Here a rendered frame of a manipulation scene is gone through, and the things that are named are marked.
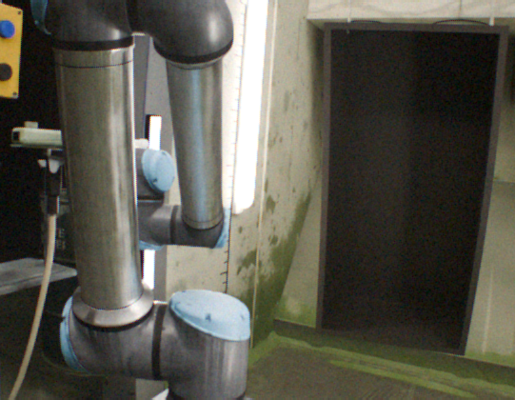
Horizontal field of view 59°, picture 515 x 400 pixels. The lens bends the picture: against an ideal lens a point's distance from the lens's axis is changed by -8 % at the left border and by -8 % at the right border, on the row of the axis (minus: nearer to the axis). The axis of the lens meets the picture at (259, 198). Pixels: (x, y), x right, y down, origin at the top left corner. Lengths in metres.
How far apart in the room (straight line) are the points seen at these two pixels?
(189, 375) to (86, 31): 0.58
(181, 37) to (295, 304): 2.47
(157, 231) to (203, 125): 0.35
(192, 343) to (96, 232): 0.26
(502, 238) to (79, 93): 2.66
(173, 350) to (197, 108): 0.41
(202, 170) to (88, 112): 0.26
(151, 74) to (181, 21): 1.11
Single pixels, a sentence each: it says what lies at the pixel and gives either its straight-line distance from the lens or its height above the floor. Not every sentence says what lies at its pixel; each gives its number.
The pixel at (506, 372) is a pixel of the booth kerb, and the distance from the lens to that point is 2.82.
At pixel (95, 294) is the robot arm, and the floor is 0.94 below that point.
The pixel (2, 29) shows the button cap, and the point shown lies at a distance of 1.49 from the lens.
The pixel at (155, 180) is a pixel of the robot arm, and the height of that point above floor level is 1.11.
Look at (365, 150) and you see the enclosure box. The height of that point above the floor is 1.20.
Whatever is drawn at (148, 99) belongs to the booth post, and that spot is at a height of 1.33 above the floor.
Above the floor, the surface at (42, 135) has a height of 1.19.
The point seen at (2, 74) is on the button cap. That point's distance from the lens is 1.48.
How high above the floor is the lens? 1.20
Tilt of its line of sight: 6 degrees down
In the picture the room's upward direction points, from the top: 4 degrees clockwise
